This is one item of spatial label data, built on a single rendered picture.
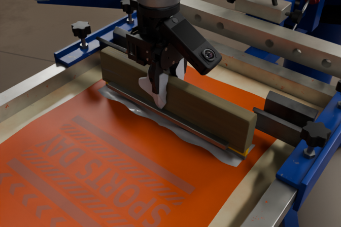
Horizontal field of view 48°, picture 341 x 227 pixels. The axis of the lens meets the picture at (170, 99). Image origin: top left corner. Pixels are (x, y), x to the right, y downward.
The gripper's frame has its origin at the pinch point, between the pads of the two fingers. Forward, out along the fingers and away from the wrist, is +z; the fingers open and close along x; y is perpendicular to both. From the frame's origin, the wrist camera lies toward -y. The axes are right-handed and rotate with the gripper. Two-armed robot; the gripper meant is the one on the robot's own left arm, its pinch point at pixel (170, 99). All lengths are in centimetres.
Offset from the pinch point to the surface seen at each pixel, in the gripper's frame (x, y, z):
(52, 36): -101, 198, 98
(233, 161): 2.6, -16.3, 4.9
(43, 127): 18.0, 18.2, 4.5
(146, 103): 2.8, 3.9, 1.2
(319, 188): -87, -19, 101
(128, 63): 1.1, 9.8, -5.2
